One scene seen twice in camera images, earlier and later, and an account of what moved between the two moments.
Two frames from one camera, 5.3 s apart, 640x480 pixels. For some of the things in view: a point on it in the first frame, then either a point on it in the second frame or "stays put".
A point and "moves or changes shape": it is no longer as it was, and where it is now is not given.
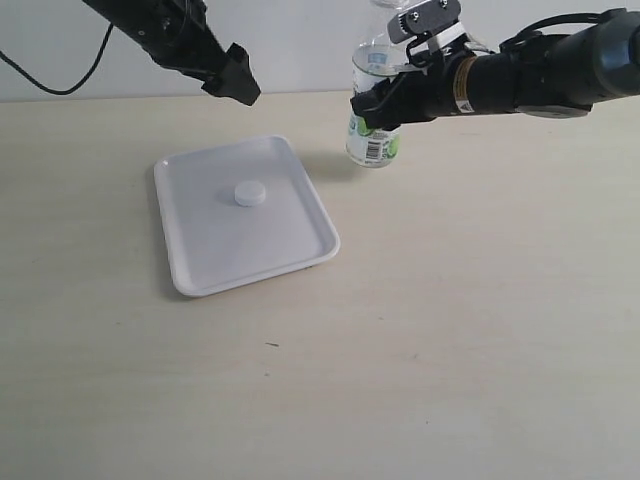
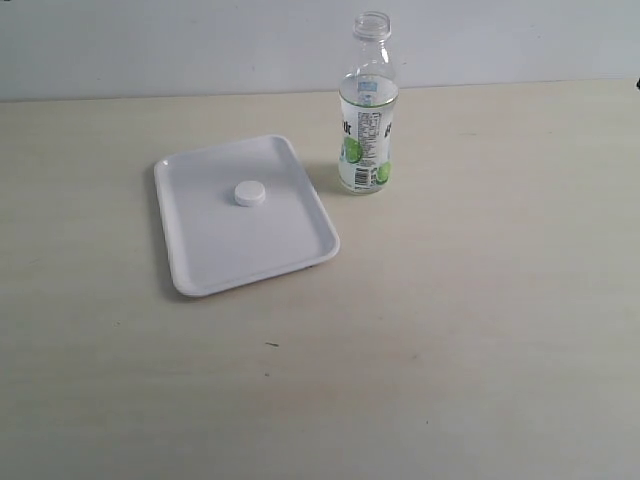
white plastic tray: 215,243 stays put
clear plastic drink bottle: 375,148 moves or changes shape
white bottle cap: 250,193 stays put
